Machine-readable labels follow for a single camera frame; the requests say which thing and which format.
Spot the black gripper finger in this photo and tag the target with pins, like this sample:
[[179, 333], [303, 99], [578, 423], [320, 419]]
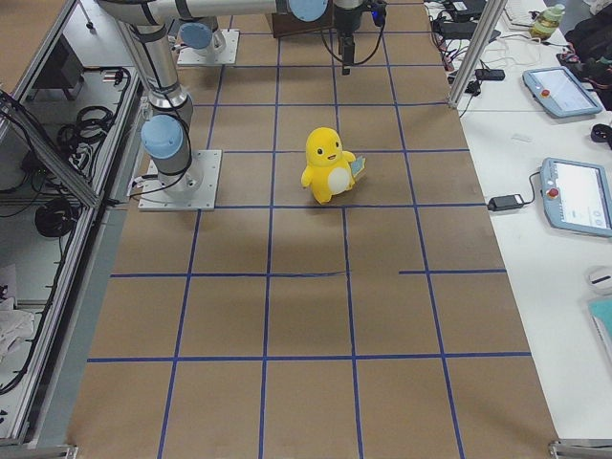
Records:
[[347, 52]]

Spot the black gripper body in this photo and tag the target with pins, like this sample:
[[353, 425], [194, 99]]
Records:
[[347, 20]]

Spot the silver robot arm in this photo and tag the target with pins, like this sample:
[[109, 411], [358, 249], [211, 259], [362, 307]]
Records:
[[203, 36], [165, 136]]

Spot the yellow plush dinosaur toy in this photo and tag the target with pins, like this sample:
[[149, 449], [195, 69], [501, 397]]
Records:
[[330, 170]]

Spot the green drink bottle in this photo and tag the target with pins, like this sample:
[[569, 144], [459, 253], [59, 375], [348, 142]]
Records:
[[547, 22]]

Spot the far teach pendant tablet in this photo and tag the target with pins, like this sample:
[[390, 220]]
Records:
[[560, 93]]

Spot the teach pendant tablet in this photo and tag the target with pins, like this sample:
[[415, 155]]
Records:
[[560, 93], [576, 196]]

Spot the black power adapter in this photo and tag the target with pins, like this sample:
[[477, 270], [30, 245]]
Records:
[[505, 202]]

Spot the near teach pendant tablet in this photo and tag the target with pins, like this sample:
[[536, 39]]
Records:
[[576, 196]]

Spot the white computer mouse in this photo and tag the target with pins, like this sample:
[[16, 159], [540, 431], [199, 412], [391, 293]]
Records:
[[599, 280]]

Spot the aluminium frame post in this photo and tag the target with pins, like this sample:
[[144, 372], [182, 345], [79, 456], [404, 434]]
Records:
[[479, 41]]

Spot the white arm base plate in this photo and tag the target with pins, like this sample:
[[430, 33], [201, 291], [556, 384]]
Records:
[[188, 58], [196, 189]]

